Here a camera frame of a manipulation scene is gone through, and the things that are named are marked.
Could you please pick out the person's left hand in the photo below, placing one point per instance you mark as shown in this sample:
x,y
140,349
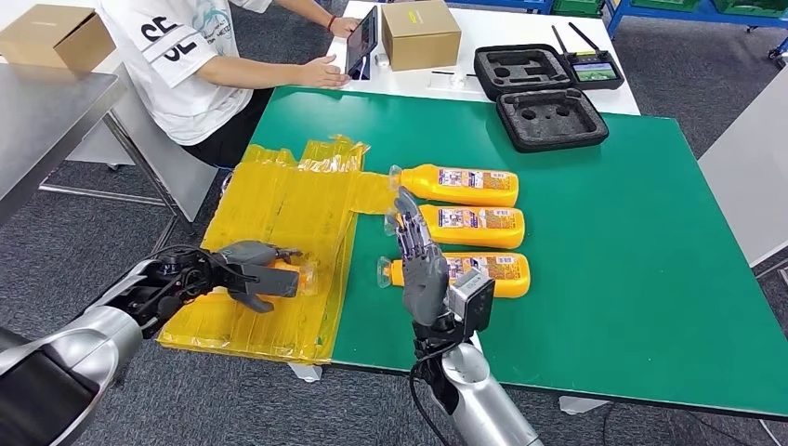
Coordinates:
x,y
345,26

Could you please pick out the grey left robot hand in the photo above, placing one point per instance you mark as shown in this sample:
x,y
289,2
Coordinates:
x,y
237,258

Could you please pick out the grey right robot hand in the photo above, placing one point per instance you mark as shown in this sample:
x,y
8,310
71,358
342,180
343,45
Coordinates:
x,y
425,283

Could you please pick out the person's right hand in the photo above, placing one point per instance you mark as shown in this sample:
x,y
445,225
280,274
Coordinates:
x,y
323,74

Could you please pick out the black tablet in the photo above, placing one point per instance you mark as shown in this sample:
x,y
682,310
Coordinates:
x,y
362,40

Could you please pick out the orange detergent bottle clear cap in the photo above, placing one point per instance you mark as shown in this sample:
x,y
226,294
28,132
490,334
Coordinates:
x,y
305,277
425,184
480,237
511,283

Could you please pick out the person's right forearm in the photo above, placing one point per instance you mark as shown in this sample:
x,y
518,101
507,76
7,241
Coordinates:
x,y
246,72

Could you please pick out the person's left forearm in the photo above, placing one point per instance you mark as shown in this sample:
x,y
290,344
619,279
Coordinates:
x,y
308,12

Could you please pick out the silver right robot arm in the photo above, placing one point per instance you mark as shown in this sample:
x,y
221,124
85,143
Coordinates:
x,y
486,400

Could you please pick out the small white round object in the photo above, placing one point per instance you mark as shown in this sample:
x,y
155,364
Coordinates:
x,y
382,61

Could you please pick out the yellow taped cardboard sheet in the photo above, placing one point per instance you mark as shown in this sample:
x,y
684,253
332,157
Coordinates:
x,y
277,203

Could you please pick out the cardboard box yellow sticker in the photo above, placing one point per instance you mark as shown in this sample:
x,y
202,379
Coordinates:
x,y
421,37

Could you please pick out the thin black stylus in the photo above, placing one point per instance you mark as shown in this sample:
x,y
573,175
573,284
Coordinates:
x,y
444,72

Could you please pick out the small white clip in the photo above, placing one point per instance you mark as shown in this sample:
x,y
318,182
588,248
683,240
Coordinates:
x,y
458,79

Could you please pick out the person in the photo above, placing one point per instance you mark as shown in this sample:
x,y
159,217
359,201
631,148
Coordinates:
x,y
181,64

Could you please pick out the black foam-lined open case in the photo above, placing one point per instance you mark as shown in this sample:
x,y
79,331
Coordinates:
x,y
549,134

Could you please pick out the green plastic crate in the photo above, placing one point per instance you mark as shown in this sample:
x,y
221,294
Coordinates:
x,y
751,6
575,6

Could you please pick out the steel table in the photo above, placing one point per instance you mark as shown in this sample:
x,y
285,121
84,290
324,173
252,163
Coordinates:
x,y
43,120

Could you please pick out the black remote controller with antennas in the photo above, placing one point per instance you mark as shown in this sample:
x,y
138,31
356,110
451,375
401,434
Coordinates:
x,y
594,71

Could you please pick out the plain brown cardboard box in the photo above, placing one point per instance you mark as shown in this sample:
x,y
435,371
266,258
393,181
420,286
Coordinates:
x,y
52,34

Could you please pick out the light grey table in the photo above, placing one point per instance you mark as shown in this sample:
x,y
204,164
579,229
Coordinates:
x,y
751,175

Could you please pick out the blue metal rack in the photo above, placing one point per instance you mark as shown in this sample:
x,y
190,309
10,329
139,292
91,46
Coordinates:
x,y
708,11

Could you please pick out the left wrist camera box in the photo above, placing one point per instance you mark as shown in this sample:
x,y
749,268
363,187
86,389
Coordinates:
x,y
274,282

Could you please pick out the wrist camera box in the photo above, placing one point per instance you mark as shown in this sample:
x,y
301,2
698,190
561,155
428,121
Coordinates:
x,y
474,301
274,282

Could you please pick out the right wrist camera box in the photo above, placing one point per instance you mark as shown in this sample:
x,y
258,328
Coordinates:
x,y
474,301

